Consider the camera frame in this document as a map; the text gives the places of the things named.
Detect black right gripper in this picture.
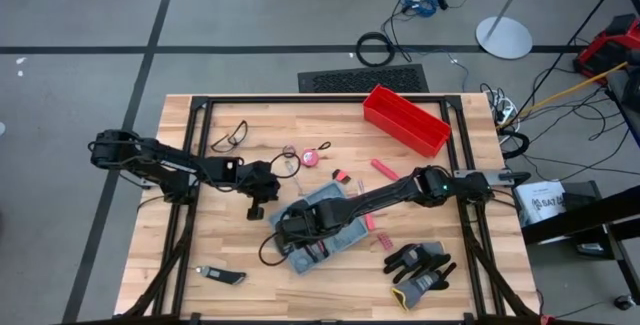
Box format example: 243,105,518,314
273,198,349,257

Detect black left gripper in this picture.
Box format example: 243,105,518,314
233,160,282,221

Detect clear-handled screwdriver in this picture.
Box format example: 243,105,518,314
284,159,306,197

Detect grey plastic tool case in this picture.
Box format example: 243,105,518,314
268,180,370,276

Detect pink tape measure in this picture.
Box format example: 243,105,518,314
299,140,333,169

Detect pink-handled screwdriver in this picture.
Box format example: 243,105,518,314
356,179,377,232

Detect pink-handled hammer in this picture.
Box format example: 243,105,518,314
370,158,401,182

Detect black utility knife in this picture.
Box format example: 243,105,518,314
194,264,248,287

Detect clear safety glasses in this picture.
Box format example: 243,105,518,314
209,119,250,155

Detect black work glove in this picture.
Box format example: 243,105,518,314
382,241,452,285

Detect grey yellow-cuffed work glove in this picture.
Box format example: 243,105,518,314
390,261,459,313

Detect red plastic bin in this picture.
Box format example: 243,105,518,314
362,83,453,160

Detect white printed box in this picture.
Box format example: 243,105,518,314
513,180,569,228

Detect white power strip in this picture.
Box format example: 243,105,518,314
492,95,521,126

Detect black side shelf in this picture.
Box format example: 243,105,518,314
519,179,640,306

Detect yellow pole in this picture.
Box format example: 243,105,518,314
496,61,629,130

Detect black caster wheel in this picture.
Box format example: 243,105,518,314
613,294,638,312

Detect thin black diagonal pole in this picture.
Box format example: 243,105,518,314
513,0,635,119

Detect red and black machine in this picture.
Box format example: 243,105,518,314
572,13,640,85

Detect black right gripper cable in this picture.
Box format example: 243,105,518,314
258,231,292,268

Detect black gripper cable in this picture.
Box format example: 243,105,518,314
258,231,292,268
269,152,303,180

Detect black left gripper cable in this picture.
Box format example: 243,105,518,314
269,152,303,180

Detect coiled black floor cable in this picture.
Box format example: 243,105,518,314
355,31,397,68

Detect black cable loop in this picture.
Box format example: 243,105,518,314
499,129,531,160

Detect coiled blue cable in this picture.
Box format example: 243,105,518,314
399,0,440,19

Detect white round pedestal table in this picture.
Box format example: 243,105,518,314
474,0,601,61

